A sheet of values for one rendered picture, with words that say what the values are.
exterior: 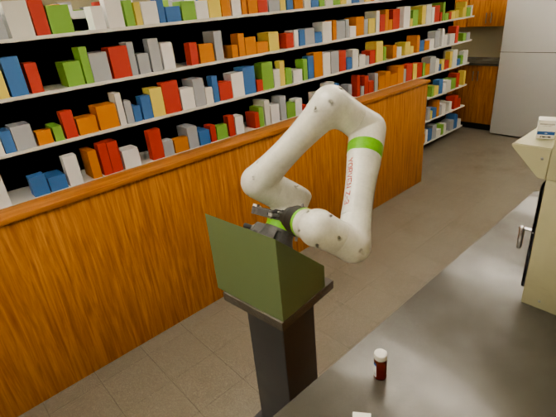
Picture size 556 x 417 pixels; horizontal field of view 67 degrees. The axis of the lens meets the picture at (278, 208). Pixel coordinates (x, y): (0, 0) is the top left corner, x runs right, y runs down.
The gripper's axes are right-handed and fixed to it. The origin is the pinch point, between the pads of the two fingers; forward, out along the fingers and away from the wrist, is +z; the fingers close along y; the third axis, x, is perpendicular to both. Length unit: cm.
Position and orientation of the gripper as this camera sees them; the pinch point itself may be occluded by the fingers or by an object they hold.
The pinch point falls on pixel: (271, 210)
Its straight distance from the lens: 149.8
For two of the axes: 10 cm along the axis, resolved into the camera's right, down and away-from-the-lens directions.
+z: -3.8, -1.4, 9.2
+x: 1.7, -9.8, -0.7
